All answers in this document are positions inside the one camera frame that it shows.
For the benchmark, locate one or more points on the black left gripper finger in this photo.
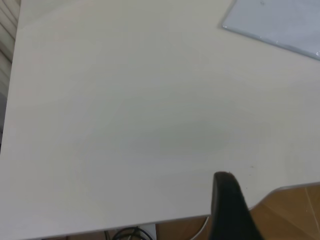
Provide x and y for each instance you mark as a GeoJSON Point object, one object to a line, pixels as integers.
{"type": "Point", "coordinates": [230, 212]}

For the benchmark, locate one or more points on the clear red-zipper document bag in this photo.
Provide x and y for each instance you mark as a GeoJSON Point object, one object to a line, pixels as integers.
{"type": "Point", "coordinates": [275, 20]}

